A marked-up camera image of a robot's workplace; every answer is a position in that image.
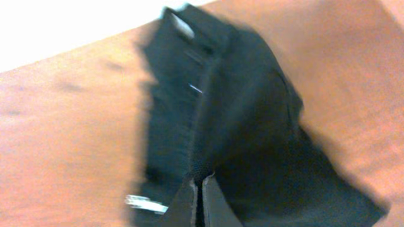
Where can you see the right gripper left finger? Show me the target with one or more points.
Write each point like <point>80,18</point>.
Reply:
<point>182,211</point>

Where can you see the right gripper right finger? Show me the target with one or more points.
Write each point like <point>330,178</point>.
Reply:
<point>217,212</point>

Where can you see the black t-shirt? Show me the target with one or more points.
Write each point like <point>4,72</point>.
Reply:
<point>222,106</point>

